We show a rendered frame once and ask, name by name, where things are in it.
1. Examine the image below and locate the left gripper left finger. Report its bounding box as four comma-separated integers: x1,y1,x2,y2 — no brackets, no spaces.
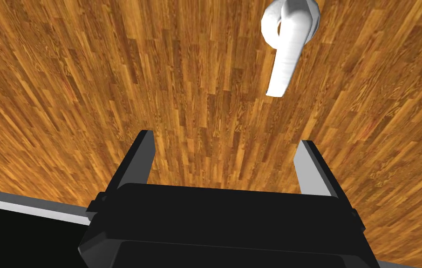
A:
105,129,157,194

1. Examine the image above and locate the white door handle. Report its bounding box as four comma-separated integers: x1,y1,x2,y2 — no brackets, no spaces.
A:
261,0,321,98

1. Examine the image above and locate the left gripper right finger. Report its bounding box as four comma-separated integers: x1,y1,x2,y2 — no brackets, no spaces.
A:
293,140,347,199

